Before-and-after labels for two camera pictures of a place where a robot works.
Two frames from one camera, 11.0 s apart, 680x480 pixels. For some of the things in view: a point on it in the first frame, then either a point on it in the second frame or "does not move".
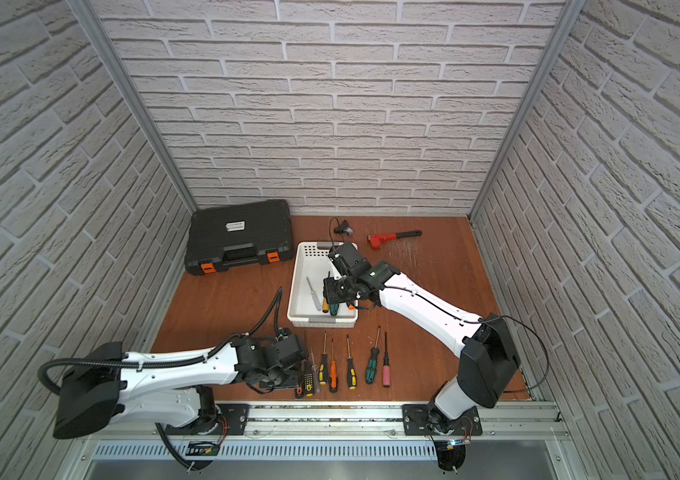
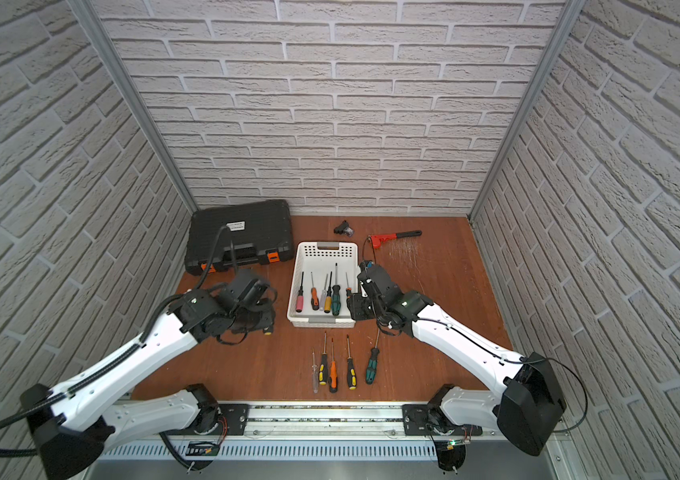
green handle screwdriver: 371,370 does not move
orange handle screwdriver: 333,381 does not move
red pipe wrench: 376,240 does not move
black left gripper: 281,385 → 261,325
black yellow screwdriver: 323,369 does not move
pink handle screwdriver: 386,374 → 300,299
